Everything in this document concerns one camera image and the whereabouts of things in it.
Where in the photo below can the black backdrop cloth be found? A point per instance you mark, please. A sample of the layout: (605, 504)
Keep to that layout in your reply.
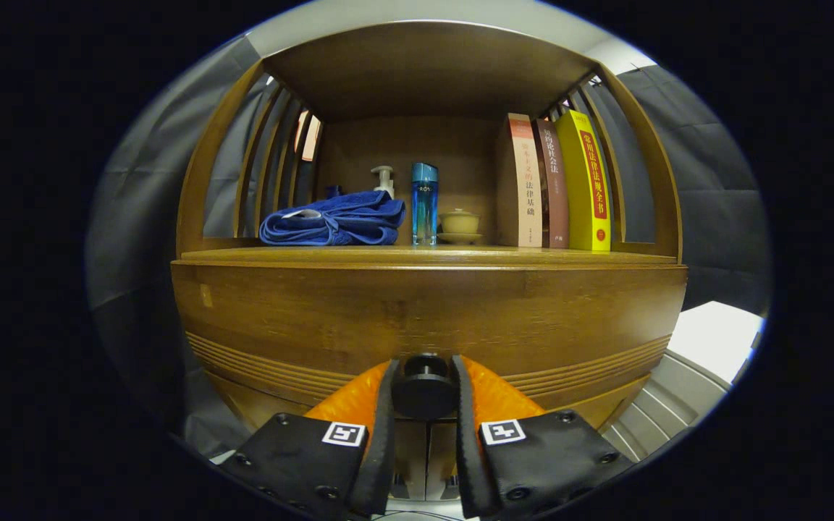
(721, 217)

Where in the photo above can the blue glass bottle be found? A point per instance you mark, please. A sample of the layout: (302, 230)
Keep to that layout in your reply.
(424, 210)

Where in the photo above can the white pump bottle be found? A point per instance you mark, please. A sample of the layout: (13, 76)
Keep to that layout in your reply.
(385, 181)

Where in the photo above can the beige book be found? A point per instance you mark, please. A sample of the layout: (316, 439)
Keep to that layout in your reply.
(522, 188)

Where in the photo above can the wooden cabinet door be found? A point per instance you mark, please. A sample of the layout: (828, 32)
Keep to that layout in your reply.
(442, 456)
(411, 456)

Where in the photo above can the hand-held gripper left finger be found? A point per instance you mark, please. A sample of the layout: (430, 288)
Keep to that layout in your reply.
(381, 449)

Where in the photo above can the small white bottle blue cap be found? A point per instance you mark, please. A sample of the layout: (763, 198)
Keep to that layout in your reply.
(333, 192)

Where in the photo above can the yellow book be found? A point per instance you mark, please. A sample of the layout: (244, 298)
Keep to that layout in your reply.
(585, 188)

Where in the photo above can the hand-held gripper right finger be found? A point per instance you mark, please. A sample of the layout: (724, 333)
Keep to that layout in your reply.
(469, 449)

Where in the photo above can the wooden countertop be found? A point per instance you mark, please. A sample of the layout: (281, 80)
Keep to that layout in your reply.
(424, 255)

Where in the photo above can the blue folded towel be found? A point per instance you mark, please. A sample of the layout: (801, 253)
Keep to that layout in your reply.
(337, 221)

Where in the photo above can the wooden cabinet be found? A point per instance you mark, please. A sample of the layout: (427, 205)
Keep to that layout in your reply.
(424, 72)

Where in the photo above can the yellow lidded teacup with saucer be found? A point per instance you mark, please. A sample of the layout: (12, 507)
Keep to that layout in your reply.
(459, 224)

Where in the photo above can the wooden drawer with black knob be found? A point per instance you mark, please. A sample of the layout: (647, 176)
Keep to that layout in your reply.
(424, 311)

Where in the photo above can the white platform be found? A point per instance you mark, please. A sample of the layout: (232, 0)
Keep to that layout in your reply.
(714, 340)

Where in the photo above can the brown book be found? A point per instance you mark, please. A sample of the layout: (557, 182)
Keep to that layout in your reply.
(553, 195)

